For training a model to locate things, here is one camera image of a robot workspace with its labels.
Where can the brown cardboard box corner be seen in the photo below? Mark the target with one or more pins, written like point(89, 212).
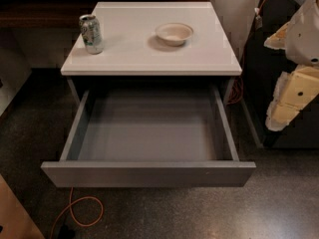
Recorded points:
point(15, 222)

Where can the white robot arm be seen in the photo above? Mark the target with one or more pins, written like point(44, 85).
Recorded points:
point(308, 14)

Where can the silver green soda can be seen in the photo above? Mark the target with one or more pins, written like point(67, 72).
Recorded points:
point(91, 34)

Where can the black cabinet on right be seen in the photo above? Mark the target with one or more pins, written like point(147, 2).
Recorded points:
point(261, 69)

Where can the white top nightstand cabinet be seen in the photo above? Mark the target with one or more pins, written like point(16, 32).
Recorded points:
point(133, 49)

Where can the yellow foam padded gripper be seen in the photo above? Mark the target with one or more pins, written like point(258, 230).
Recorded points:
point(305, 39)

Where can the grey top drawer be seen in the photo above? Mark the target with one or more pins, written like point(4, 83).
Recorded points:
point(150, 138)

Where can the white paper bowl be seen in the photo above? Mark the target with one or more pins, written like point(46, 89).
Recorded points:
point(174, 34)

